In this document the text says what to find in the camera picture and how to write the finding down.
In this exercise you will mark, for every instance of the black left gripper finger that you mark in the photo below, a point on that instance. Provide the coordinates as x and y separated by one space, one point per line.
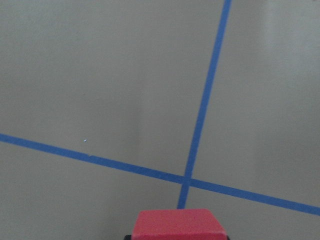
127 237

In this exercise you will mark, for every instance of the red block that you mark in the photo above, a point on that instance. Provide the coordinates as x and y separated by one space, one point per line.
178 224

